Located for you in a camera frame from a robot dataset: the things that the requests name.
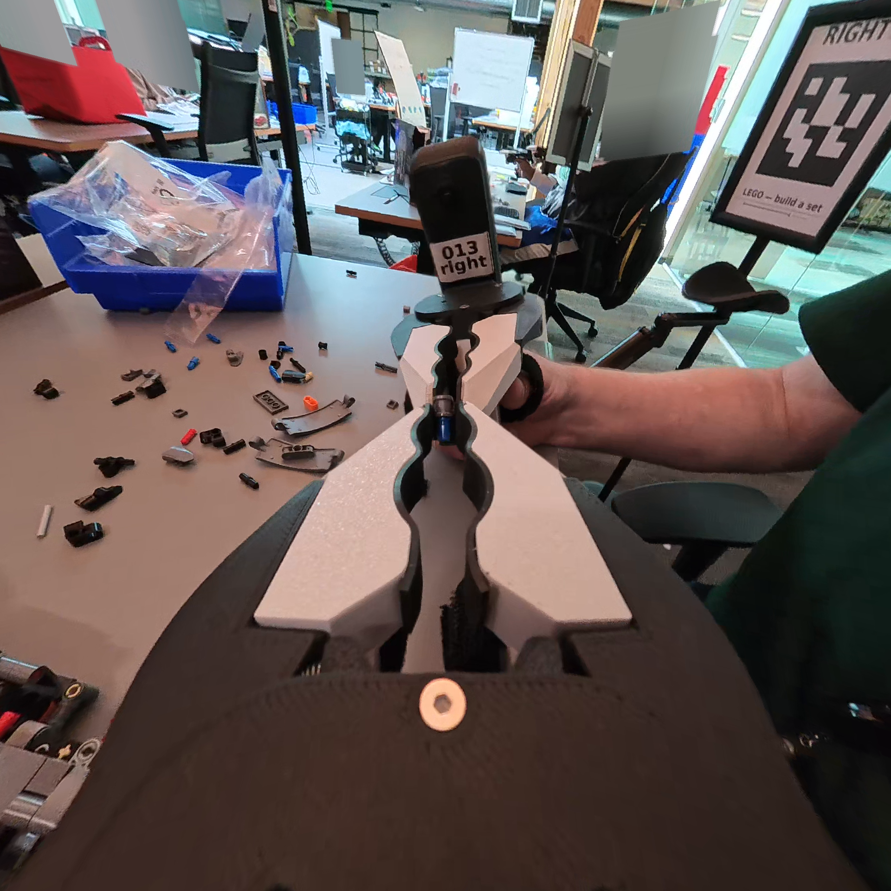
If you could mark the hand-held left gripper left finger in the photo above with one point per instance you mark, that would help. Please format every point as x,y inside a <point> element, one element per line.
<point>334,557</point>

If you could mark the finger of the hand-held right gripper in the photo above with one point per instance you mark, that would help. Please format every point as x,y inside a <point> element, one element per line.
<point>498,362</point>
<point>420,369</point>

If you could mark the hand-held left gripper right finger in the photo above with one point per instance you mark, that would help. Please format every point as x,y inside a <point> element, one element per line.
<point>550,557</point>

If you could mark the blue lego pin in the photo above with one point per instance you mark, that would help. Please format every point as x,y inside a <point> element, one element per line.
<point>443,428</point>

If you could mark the grey lego car model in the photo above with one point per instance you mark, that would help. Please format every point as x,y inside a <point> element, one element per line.
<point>42,752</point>

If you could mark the scattered loose lego pieces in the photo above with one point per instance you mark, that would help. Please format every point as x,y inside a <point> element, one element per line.
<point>83,532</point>

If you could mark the person's right hand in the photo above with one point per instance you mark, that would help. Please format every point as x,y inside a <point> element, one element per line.
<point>557,411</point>

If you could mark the grey background desk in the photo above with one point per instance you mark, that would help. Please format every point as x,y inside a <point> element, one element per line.
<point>390,209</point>

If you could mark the dark upright box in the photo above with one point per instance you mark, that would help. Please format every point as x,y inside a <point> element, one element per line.
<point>402,153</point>

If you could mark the orange bin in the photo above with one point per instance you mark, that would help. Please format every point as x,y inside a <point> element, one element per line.
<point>404,263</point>

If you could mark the pale tilted board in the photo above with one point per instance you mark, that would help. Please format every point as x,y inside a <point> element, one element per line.
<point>400,76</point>

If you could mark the white whiteboard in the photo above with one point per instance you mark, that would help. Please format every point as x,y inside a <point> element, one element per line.
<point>491,69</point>

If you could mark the dark padded office chair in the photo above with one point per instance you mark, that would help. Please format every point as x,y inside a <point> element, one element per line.
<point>696,512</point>

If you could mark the grey monitor on stand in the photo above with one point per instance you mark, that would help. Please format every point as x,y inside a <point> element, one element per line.
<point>578,104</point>

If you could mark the black backpack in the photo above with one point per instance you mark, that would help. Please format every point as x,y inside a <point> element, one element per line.
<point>626,216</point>

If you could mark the black floor lamp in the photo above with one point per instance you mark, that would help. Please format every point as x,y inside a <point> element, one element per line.
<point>285,104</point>

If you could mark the black chair armrest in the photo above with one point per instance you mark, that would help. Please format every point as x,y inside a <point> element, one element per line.
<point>731,292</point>

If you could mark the black office chair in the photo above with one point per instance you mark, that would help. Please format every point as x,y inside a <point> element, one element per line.
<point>226,97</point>

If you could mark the blue plastic bin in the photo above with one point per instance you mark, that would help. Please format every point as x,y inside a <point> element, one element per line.
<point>174,285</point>

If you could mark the person's green shirt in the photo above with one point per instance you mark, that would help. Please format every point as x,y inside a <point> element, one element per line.
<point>835,557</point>

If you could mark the pile of clear plastic bags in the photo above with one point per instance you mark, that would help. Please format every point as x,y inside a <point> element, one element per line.
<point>160,209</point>

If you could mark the framed tag poster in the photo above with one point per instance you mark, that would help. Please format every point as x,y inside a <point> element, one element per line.
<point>800,118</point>

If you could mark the wooden background desk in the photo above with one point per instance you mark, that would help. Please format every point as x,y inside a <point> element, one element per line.
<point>69,132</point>

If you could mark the red tote bag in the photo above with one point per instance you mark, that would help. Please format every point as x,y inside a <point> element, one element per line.
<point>76,83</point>

